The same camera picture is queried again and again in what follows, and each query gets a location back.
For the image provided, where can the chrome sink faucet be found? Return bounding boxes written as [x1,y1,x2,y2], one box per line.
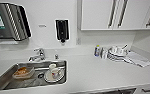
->
[28,47,46,63]

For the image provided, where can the white upper cabinet steel handles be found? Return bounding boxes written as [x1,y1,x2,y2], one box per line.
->
[76,0,150,32]

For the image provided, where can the grey paper towel dispenser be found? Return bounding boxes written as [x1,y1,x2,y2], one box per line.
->
[0,2,33,43]

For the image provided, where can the black soap dispenser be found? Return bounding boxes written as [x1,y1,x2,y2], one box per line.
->
[55,19,70,44]

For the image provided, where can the white cup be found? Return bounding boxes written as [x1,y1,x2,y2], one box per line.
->
[48,63,59,80]

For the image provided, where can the dish soap bottle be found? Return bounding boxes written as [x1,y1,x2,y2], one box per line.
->
[94,44,103,58]

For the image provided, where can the small steel sink knob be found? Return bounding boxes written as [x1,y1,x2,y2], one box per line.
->
[54,53,60,61]

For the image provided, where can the stainless steel sink basin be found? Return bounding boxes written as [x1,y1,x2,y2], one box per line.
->
[0,59,68,93]

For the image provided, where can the white wall outlet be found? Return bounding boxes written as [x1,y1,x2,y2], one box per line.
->
[75,37,82,46]

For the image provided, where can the white plate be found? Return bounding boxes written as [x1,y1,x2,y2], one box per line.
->
[44,70,66,84]

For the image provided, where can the small clear jar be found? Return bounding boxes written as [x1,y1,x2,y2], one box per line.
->
[100,48,109,60]

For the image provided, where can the plastic container orange food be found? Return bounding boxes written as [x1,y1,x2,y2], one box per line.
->
[12,65,35,80]

